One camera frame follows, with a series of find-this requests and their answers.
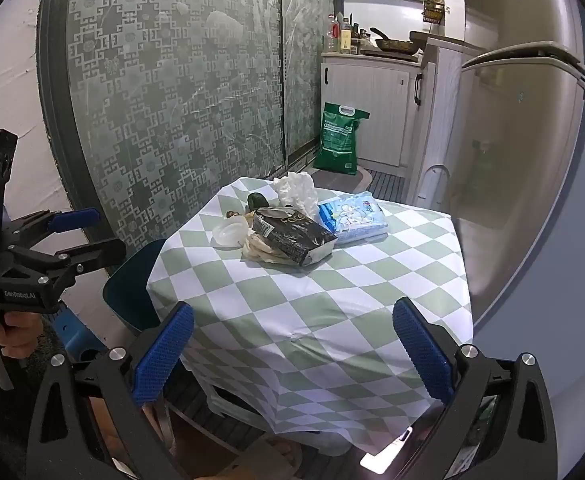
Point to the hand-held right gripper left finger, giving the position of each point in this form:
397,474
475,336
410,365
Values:
165,355

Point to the oval floor mat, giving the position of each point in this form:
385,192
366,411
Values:
345,182

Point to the blue tissue pack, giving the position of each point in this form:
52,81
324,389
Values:
357,217

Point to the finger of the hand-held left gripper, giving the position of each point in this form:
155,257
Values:
72,220
97,254

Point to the white tissue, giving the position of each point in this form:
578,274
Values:
295,190

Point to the white tall cabinet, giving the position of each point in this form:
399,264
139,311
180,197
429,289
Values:
437,110

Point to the black snack packet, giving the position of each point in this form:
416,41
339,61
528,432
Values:
292,235

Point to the patterned frosted glass door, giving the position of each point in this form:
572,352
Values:
305,60
172,110

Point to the white kitchen cabinet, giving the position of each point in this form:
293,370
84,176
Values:
372,100

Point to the beige refrigerator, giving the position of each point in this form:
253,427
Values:
522,160

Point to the white plastic lid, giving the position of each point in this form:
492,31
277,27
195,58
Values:
227,234

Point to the grey plastic stool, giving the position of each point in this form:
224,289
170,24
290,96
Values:
232,405

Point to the small brown food scrap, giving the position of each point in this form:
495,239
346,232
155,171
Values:
232,213

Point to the green rice bag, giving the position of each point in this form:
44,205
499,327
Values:
337,140

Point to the blue plastic stool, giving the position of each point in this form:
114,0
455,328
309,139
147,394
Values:
80,335

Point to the teal trash bin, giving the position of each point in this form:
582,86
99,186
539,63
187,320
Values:
127,290

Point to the beige plastic bag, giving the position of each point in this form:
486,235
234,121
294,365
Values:
260,254

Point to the clear bottle red cap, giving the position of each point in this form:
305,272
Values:
333,35

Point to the yellow oil bottle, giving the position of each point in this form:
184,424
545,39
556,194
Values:
346,37

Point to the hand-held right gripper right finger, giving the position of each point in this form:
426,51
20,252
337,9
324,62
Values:
422,355

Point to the dark green avocado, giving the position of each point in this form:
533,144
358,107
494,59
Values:
257,201

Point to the black frying pan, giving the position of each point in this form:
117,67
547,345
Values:
397,45

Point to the wall-mounted rack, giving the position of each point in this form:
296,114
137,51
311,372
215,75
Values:
435,10

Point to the striped grey floor mat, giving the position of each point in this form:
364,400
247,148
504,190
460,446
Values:
387,185

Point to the green white checkered tablecloth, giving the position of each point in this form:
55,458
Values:
322,320

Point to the person's left hand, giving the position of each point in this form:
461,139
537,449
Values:
15,330

